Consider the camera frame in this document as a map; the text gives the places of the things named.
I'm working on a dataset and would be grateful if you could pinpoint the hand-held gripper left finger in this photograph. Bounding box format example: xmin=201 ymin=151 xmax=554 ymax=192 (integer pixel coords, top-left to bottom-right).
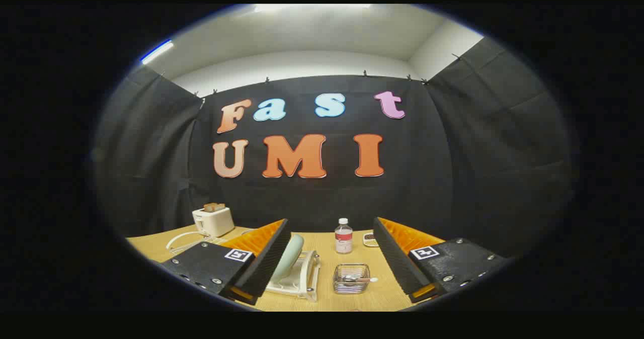
xmin=160 ymin=218 xmax=292 ymax=305

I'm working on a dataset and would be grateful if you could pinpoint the clear plastic water bottle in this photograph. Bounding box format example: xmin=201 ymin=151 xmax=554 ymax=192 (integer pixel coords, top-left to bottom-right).
xmin=335 ymin=218 xmax=353 ymax=255

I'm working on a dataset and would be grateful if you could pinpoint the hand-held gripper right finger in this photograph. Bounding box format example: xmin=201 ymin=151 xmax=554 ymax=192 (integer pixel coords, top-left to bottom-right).
xmin=373 ymin=217 xmax=509 ymax=303

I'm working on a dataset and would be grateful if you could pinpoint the clear wire basket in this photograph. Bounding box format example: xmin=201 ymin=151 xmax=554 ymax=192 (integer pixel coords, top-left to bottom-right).
xmin=333 ymin=263 xmax=371 ymax=295

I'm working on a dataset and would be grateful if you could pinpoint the white wire dish rack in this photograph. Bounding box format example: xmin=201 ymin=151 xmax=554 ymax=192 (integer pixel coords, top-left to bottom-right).
xmin=166 ymin=228 xmax=321 ymax=303

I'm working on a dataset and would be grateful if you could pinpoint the ceiling light panel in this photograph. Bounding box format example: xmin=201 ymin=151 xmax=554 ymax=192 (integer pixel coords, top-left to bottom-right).
xmin=254 ymin=4 xmax=371 ymax=13

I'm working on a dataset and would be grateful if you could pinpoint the white toaster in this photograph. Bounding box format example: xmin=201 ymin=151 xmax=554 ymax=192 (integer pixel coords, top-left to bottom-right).
xmin=192 ymin=206 xmax=235 ymax=237

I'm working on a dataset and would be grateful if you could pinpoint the fluorescent light strip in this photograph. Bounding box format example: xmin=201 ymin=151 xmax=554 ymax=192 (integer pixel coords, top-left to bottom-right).
xmin=141 ymin=40 xmax=174 ymax=64

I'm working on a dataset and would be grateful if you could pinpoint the light green plate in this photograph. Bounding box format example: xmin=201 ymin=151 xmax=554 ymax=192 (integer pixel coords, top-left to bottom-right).
xmin=272 ymin=234 xmax=304 ymax=285

